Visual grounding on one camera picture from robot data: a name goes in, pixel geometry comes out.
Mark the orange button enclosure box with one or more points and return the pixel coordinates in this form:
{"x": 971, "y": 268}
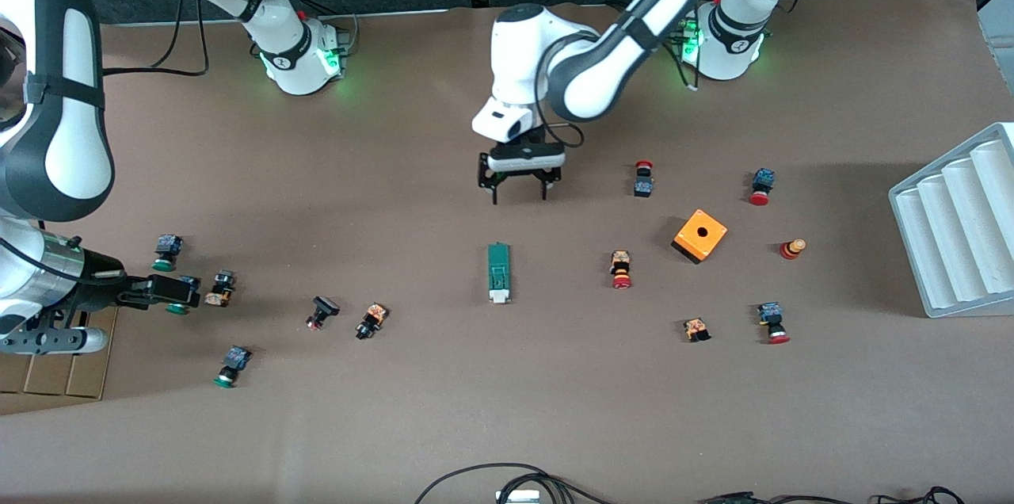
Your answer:
{"x": 714, "y": 233}

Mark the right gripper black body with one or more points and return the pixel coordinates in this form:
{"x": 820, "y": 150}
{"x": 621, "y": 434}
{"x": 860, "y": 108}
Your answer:
{"x": 101, "y": 294}

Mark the cardboard compartment box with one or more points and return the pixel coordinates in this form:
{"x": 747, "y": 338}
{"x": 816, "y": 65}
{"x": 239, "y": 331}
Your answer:
{"x": 79, "y": 377}

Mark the brown paper table cover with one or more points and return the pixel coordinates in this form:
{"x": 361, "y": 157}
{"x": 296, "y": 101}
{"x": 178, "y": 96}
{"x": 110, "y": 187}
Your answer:
{"x": 317, "y": 425}

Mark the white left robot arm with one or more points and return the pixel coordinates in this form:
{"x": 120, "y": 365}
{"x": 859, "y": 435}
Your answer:
{"x": 602, "y": 76}

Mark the grey grooved tray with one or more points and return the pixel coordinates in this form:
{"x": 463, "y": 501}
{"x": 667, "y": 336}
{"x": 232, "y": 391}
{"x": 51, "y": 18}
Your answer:
{"x": 951, "y": 234}

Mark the red yellow emergency stop head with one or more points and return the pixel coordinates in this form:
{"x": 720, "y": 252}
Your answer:
{"x": 790, "y": 250}

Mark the white adapter box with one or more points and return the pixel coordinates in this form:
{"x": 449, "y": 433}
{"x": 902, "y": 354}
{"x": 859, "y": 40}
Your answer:
{"x": 516, "y": 497}

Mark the red emergency stop orange block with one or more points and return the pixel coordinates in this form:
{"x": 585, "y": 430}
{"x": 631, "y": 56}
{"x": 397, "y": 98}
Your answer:
{"x": 621, "y": 270}

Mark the green pushbutton blue block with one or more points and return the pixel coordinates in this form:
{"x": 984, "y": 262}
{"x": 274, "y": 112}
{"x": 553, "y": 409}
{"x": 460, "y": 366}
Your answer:
{"x": 177, "y": 309}
{"x": 168, "y": 244}
{"x": 236, "y": 357}

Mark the black square button red base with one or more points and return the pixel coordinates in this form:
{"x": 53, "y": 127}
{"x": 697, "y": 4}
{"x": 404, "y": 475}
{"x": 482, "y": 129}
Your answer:
{"x": 325, "y": 306}

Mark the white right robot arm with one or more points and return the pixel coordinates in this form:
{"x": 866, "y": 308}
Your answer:
{"x": 63, "y": 92}

